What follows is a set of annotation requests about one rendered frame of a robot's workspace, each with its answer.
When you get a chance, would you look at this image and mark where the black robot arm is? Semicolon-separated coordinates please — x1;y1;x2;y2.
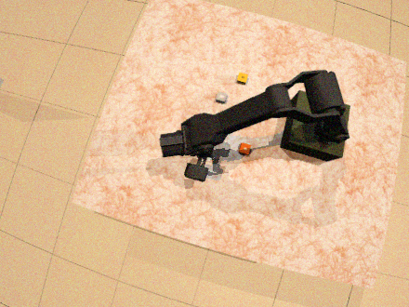
159;70;350;157

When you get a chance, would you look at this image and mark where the yellow block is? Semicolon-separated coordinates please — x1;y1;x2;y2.
236;73;248;85

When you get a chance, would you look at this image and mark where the orange block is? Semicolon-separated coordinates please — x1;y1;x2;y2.
239;143;251;155

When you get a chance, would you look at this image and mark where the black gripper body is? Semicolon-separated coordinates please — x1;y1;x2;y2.
184;147;214;182

